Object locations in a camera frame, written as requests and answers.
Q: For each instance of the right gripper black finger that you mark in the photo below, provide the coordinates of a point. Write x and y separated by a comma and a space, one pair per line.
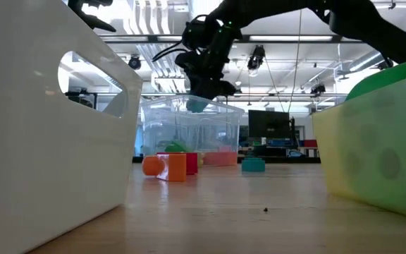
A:
226, 89
198, 92

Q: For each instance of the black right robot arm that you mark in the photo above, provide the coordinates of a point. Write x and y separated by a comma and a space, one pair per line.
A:
365, 24

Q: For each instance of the black frame-mounted camera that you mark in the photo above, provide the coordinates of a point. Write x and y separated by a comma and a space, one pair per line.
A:
257, 56

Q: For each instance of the green plastic block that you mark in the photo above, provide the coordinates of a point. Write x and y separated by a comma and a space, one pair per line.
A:
176, 147

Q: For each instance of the clear plastic bin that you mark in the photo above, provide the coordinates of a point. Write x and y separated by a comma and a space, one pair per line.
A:
160, 120

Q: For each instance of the black background cabinet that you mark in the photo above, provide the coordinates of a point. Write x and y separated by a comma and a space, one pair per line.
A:
269, 123

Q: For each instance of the black background machine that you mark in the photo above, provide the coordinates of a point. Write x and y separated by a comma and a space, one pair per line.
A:
293, 128

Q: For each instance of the red background box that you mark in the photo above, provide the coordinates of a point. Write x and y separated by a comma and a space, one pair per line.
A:
309, 143

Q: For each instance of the large yellow-green foam toy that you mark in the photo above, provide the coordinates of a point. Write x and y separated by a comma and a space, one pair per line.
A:
333, 158

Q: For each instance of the black ceiling fixture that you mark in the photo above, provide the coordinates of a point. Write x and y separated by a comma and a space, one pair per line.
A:
318, 90
386, 66

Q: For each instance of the green foam die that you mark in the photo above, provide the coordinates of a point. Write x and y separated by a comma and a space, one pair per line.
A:
393, 75

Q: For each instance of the large red plastic block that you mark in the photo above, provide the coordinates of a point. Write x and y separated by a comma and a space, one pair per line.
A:
192, 164

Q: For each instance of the black round spotlight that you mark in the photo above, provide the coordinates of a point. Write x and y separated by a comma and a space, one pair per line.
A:
134, 63

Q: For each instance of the yellow-orange block with stud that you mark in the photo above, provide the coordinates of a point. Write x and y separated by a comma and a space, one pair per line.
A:
176, 167

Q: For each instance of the silver air duct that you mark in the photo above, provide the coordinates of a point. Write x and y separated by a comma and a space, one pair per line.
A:
361, 61

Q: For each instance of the pale yellow plastic block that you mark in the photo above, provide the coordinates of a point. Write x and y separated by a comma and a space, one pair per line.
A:
200, 159

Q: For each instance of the black background equipment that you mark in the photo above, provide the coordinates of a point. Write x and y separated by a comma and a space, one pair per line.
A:
79, 101

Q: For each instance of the large orange plastic block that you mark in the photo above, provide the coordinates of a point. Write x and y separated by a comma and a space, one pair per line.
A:
220, 158

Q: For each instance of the black frame crossbar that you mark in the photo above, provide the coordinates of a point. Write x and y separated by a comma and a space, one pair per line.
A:
291, 39

